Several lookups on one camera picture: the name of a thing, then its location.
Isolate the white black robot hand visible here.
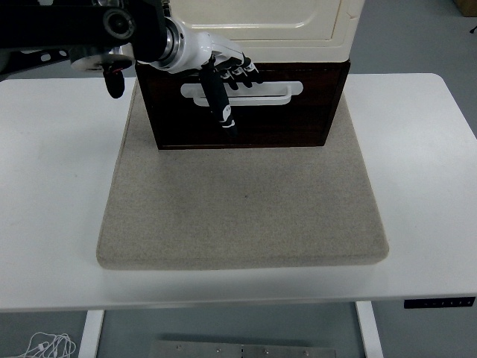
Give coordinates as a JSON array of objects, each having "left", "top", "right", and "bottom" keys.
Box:
[{"left": 159, "top": 17, "right": 264, "bottom": 137}]

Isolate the white drawer handle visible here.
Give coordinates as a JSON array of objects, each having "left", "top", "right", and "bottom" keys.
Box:
[{"left": 180, "top": 81, "right": 305, "bottom": 108}]

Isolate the dark brown wooden drawer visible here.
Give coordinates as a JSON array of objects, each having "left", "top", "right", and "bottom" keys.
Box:
[{"left": 140, "top": 66, "right": 347, "bottom": 149}]

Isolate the cream plastic cabinet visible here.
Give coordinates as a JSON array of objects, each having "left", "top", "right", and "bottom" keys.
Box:
[{"left": 163, "top": 0, "right": 366, "bottom": 64}]

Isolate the beige fabric mat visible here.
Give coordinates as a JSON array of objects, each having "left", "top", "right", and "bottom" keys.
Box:
[{"left": 95, "top": 78, "right": 391, "bottom": 270}]

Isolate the cardboard box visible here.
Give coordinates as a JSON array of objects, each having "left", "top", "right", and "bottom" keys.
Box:
[{"left": 453, "top": 0, "right": 477, "bottom": 18}]

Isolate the white table leg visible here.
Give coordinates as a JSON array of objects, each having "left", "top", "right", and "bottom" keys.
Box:
[
  {"left": 78, "top": 309, "right": 106, "bottom": 358},
  {"left": 354, "top": 301, "right": 385, "bottom": 358}
]

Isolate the black table control panel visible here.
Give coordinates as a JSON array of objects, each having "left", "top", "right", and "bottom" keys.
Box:
[{"left": 404, "top": 296, "right": 477, "bottom": 310}]

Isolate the white cable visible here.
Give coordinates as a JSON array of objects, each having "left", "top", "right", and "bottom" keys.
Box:
[{"left": 16, "top": 331, "right": 78, "bottom": 358}]

